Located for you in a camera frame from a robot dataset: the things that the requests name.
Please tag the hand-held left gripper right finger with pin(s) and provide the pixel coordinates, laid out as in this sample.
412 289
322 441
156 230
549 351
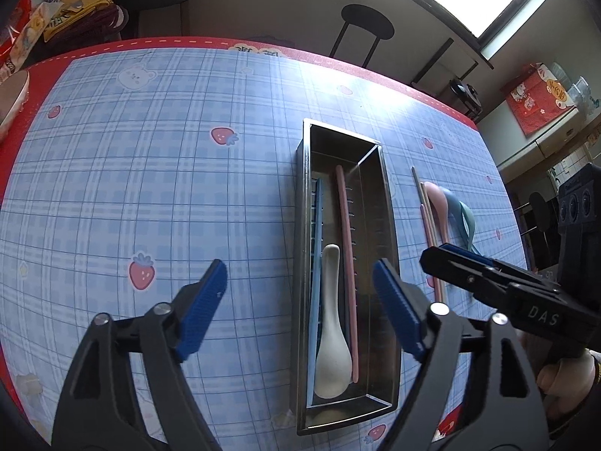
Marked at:
396 310

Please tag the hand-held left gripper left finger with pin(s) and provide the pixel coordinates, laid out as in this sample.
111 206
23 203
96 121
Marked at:
202 310

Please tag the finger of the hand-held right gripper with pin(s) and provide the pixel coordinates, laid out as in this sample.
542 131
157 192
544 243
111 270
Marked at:
465 253
460 272

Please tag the green spoon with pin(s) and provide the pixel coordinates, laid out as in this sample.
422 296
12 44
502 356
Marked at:
469 225

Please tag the pink chopstick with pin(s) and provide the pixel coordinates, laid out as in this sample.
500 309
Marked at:
347 268
429 235

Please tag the blue spoon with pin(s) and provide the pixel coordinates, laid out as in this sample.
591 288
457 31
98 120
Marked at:
453 206

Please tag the pink spoon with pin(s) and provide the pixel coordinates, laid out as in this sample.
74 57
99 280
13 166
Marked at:
435 199

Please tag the brown chopstick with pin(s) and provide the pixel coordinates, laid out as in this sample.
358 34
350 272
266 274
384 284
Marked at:
418 188

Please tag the white spoon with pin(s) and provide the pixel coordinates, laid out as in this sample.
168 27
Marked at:
331 361

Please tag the blue chopstick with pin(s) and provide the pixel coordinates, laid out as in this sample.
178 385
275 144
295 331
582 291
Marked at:
319 206
313 300

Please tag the stainless steel utensil tray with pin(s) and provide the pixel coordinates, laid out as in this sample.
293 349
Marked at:
375 225

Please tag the person's right forearm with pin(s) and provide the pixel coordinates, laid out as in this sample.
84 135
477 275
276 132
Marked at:
589 418

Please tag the person's right hand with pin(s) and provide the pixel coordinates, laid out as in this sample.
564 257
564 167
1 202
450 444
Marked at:
563 385

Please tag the black round stool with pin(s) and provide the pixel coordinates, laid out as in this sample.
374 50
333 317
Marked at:
368 21
540 211

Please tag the white fridge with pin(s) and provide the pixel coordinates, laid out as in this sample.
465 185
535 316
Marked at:
544 145

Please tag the blue plaid table mat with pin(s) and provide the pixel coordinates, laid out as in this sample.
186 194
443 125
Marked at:
188 174

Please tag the silver rice cooker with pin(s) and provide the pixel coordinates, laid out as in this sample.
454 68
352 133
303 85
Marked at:
465 98

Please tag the red printed cloth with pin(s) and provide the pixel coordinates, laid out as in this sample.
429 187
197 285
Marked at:
535 103

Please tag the clear plastic containers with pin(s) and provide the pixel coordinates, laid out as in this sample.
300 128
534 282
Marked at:
577 87

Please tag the black metal rack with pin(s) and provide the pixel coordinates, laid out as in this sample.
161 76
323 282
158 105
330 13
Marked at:
441 63

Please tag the dark window sill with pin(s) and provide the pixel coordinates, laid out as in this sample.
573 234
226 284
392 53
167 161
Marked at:
450 33

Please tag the patterned ceramic bowl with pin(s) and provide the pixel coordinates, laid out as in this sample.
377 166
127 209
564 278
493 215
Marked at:
11 103

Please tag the dark clothes pile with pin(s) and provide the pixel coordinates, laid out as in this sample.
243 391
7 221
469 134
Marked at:
98 23

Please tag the dark round stool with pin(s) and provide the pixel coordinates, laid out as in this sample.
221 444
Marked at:
159 4

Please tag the white yellow snack packet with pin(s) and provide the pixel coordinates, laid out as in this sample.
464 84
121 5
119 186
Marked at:
35 28

